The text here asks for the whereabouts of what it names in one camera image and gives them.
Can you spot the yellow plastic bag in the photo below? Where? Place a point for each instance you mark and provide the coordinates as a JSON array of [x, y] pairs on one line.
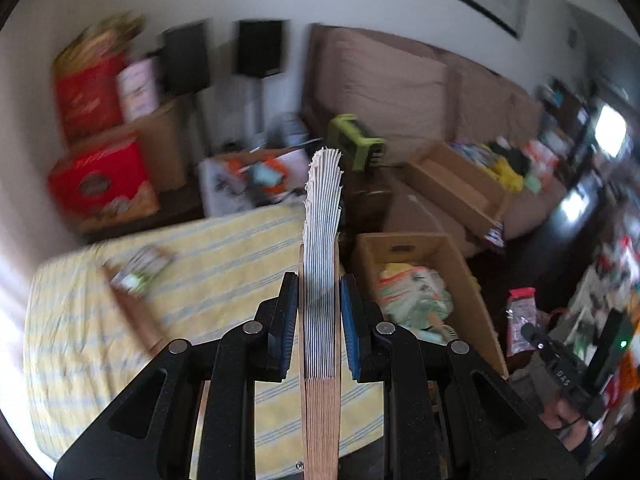
[[505, 175]]

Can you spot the wooden folding paper fan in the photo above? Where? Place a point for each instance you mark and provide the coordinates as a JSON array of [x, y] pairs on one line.
[[320, 260]]

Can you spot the red gift bag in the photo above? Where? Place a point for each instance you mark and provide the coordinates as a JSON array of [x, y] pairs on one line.
[[87, 100]]

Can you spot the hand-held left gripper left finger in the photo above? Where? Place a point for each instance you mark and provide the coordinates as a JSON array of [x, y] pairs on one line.
[[285, 330]]

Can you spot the green white packet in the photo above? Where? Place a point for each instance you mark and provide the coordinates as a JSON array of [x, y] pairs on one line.
[[142, 267]]

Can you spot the blue white printed box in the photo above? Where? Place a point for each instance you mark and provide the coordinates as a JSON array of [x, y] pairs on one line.
[[494, 235]]

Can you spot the large brown sofa cushion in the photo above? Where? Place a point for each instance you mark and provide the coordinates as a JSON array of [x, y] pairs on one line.
[[385, 90]]

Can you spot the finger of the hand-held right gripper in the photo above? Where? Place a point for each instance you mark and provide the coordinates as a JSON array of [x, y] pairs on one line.
[[531, 334]]

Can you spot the clear packet with red top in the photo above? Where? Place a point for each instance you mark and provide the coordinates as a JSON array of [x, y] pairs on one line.
[[520, 310]]

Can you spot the person's right hand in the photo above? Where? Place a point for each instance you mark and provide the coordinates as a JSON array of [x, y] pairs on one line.
[[560, 412]]

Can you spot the pile of colourful packets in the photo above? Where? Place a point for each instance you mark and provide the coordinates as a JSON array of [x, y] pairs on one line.
[[470, 150]]

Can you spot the black speaker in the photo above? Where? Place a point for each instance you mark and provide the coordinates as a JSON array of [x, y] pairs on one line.
[[260, 49], [186, 60]]

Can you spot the pink white box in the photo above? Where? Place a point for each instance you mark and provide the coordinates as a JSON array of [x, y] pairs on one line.
[[137, 90]]

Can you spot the cluttered dark shelf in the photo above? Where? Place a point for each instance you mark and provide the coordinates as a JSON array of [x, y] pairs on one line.
[[575, 120]]

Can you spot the green black device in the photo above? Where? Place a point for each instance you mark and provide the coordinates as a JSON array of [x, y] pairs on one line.
[[350, 135]]

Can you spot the yellow plaid tablecloth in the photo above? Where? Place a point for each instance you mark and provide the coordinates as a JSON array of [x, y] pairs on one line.
[[215, 260]]

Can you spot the gold brown paper bag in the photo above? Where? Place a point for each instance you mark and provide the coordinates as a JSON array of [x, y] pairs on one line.
[[100, 40]]

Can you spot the open box with orange things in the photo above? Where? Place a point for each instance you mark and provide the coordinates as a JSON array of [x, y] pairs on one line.
[[230, 185]]

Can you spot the brown sofa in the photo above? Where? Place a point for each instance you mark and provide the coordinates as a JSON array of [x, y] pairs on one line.
[[530, 210]]

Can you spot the black cloth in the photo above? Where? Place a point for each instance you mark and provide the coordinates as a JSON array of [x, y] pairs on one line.
[[510, 152]]

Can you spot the long shallow cardboard box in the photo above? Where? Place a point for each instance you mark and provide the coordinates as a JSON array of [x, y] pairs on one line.
[[450, 185]]

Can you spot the large brown cardboard box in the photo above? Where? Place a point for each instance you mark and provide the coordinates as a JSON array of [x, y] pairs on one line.
[[165, 145]]

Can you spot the red gift box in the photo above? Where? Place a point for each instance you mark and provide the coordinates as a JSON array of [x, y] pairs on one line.
[[100, 185]]

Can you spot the pile of papers and boxes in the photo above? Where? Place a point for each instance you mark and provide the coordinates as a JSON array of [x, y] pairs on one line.
[[600, 280]]

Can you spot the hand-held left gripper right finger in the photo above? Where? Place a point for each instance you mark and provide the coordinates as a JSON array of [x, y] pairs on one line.
[[350, 330]]

